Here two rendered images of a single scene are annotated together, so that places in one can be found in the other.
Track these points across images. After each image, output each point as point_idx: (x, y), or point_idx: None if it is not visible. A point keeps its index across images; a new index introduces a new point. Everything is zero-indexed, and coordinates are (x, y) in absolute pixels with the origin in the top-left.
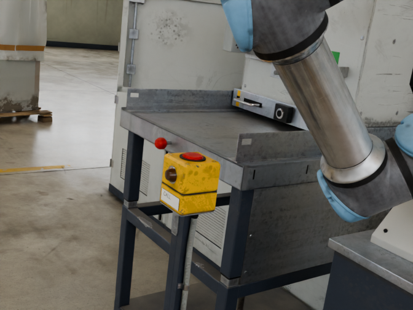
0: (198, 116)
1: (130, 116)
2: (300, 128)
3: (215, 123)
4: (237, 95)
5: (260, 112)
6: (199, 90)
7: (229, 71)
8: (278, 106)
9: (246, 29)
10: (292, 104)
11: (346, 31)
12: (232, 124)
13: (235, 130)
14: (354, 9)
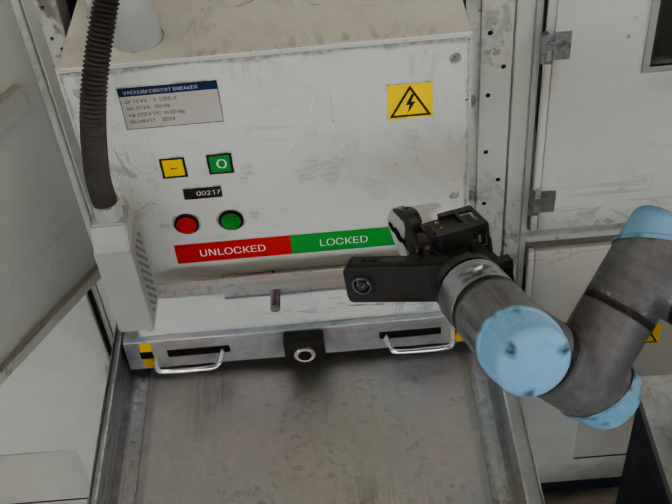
0: (180, 482)
1: None
2: (353, 350)
3: (245, 476)
4: (142, 352)
5: (230, 359)
6: (108, 425)
7: (7, 283)
8: (294, 344)
9: None
10: (310, 321)
11: (410, 191)
12: (260, 445)
13: (311, 468)
14: (420, 155)
